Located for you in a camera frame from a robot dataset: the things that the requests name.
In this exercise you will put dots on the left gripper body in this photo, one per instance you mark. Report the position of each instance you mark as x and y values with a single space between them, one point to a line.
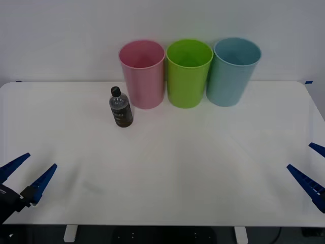
7 200

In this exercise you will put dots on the pale blue plastic bin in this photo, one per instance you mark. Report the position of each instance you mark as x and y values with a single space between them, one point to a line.
227 84

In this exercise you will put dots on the dark bottle with black cap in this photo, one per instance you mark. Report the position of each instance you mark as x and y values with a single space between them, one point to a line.
122 113

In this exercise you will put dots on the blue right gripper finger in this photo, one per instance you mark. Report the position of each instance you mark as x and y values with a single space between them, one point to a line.
318 149
308 184

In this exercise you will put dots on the white table leg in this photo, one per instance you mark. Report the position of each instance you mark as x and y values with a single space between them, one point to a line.
241 235
69 233

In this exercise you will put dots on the pink plastic bin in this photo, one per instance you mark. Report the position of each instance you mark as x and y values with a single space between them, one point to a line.
146 86

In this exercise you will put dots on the yellow-green plastic bin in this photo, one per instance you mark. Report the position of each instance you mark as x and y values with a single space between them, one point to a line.
186 86

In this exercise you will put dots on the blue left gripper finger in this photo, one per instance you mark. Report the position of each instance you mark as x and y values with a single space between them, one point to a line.
40 184
14 164

